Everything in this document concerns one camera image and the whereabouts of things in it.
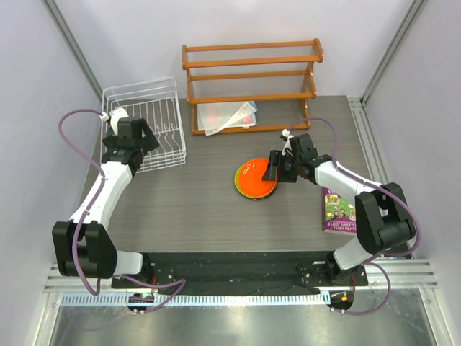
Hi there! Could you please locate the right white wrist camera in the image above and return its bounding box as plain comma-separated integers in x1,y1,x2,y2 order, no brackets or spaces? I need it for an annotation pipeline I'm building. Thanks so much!
280,129,293,156

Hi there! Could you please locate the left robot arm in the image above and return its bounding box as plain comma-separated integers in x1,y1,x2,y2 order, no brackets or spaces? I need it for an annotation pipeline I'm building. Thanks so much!
52,117,159,288

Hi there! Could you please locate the orange wooden shelf rack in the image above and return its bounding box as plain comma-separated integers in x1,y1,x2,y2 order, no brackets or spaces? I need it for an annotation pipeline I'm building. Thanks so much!
181,38,324,136

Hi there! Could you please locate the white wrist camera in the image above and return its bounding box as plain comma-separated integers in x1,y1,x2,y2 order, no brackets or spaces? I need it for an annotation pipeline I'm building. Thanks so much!
280,129,293,156
99,107,129,135

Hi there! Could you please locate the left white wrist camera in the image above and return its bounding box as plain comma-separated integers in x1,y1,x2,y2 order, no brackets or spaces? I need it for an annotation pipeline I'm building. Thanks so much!
99,107,129,135

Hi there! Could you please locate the green plate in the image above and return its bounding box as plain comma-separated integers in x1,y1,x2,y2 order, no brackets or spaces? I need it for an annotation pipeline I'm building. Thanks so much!
233,166,245,196

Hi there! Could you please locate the orange plate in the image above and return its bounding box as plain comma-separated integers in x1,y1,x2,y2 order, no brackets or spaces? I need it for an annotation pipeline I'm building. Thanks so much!
239,157,278,197

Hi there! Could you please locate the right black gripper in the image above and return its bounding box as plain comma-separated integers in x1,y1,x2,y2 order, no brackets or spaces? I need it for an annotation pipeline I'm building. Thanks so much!
262,150,302,183

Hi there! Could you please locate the white wire dish rack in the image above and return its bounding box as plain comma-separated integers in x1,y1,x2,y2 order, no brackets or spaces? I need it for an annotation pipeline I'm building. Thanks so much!
102,77,187,172

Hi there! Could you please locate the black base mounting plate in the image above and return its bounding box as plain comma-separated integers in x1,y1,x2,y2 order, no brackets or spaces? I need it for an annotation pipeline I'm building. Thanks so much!
110,250,369,297

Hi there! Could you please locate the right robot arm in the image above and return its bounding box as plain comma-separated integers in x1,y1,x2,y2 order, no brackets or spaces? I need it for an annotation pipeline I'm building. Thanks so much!
262,130,416,285

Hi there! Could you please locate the slotted cable duct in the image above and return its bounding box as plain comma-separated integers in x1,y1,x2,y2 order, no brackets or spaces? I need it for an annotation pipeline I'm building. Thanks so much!
61,291,331,308

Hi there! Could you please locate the purple treehouse book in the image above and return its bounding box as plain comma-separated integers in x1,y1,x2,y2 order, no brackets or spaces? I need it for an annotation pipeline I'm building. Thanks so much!
322,187,357,236

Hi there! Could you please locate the clear plastic document sleeve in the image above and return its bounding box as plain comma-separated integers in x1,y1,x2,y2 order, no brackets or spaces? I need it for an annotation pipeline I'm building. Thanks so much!
197,101,258,136

